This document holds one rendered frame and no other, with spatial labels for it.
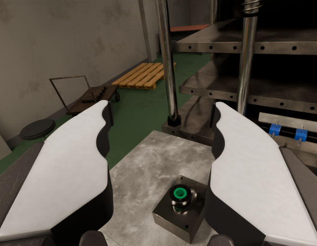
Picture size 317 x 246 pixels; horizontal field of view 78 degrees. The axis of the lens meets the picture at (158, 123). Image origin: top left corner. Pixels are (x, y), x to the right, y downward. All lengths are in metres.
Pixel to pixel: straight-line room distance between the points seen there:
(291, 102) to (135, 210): 0.83
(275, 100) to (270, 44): 0.26
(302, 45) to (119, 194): 0.96
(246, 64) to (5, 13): 3.06
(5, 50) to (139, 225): 2.96
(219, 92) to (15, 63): 2.87
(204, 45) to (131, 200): 0.81
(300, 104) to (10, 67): 3.22
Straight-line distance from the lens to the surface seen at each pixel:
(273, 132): 1.11
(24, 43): 3.50
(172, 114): 1.26
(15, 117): 3.44
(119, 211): 0.89
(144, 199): 0.90
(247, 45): 0.97
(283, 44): 0.99
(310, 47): 0.99
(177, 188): 0.77
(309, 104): 1.08
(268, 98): 1.08
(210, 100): 1.58
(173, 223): 0.74
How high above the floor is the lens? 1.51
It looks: 32 degrees down
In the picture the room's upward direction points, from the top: 9 degrees counter-clockwise
